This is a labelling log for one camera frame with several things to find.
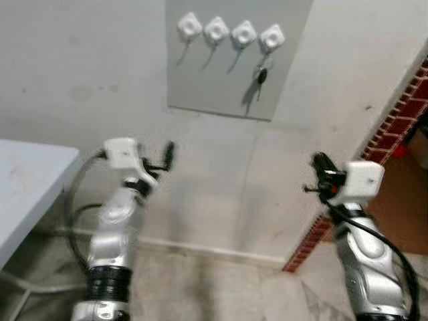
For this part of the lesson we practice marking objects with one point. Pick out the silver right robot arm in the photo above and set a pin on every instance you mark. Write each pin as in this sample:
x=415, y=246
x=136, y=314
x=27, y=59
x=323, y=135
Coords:
x=364, y=261

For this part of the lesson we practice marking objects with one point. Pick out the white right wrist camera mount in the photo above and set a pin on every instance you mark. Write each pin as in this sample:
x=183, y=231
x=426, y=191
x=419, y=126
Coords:
x=361, y=180

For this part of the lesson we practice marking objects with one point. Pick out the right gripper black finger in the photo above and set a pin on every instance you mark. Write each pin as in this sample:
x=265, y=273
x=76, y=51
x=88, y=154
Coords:
x=322, y=162

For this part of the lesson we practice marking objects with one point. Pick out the key with black head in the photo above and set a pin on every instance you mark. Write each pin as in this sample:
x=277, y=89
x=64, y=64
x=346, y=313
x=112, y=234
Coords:
x=263, y=75

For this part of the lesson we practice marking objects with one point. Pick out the grey wall board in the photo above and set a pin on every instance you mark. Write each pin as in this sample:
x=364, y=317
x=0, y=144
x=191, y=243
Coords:
x=214, y=87

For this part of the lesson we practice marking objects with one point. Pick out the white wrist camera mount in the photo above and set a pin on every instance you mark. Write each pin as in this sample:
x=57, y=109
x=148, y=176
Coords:
x=122, y=152
x=361, y=180

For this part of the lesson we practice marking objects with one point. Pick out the small red object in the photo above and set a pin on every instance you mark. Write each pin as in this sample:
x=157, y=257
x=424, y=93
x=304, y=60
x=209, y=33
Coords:
x=400, y=151

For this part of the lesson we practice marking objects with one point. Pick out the white plastic folding table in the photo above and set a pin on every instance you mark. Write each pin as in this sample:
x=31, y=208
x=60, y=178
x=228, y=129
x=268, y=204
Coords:
x=27, y=187

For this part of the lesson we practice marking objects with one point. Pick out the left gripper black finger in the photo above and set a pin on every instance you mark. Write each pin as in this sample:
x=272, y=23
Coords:
x=169, y=154

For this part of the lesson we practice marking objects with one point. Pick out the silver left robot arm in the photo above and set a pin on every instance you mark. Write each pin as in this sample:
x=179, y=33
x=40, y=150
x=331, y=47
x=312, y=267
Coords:
x=117, y=227

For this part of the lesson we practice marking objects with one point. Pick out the white square wall hook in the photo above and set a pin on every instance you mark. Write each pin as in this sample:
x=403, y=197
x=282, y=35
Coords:
x=190, y=25
x=217, y=29
x=272, y=38
x=244, y=33

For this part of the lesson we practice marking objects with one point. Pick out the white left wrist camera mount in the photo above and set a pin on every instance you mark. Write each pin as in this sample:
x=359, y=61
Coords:
x=122, y=152

